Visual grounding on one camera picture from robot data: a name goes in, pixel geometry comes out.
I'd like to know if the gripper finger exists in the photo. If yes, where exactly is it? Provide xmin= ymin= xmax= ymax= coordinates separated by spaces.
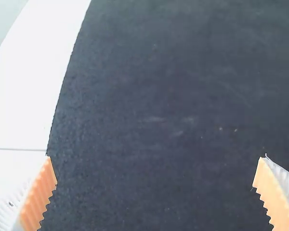
xmin=252 ymin=153 xmax=289 ymax=231
xmin=0 ymin=155 xmax=58 ymax=231

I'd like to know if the black mat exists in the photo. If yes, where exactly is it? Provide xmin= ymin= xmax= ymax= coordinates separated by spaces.
xmin=39 ymin=0 xmax=289 ymax=231

